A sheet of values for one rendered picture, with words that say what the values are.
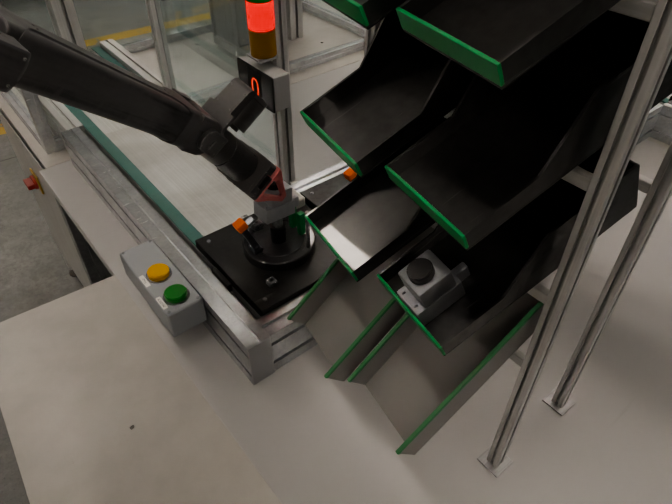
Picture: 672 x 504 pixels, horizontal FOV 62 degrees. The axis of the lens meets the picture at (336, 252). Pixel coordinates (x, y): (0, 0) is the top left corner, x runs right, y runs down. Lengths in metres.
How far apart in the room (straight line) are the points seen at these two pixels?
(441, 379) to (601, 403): 0.38
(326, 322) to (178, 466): 0.32
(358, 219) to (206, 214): 0.58
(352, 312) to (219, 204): 0.55
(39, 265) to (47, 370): 1.65
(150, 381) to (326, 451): 0.34
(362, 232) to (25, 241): 2.33
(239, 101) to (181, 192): 0.55
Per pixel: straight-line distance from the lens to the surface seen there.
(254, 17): 1.09
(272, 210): 1.00
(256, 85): 1.14
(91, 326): 1.19
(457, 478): 0.95
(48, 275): 2.71
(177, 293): 1.04
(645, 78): 0.53
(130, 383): 1.08
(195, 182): 1.39
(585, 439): 1.04
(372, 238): 0.74
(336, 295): 0.90
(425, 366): 0.80
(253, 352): 0.95
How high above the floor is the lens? 1.70
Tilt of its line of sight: 42 degrees down
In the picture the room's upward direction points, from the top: straight up
